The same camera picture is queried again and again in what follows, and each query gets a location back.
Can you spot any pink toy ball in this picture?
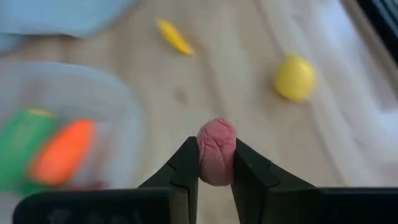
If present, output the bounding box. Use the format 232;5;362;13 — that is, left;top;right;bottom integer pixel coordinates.
196;118;238;187

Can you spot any yellow toy lemon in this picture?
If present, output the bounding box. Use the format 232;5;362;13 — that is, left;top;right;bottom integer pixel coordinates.
272;53;318;103

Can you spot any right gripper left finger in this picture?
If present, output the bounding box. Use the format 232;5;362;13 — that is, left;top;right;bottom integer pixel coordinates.
138;136;200;224

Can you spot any orange toy carrot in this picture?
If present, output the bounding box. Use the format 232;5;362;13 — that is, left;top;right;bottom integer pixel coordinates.
27;119;96;187

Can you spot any green toy cucumber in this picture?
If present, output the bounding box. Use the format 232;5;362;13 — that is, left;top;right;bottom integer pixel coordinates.
0;108;60;197

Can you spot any grey waffle cloth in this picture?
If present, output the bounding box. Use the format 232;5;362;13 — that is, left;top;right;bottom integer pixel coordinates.
0;0;137;54

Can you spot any clear plastic tupperware container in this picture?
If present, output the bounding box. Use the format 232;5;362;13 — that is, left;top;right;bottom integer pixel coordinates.
0;61;146;200

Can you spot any yellow toy banana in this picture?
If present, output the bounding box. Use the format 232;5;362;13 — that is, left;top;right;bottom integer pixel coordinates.
155;17;196;57

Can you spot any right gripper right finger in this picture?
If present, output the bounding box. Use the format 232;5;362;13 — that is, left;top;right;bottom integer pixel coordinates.
230;138;322;224

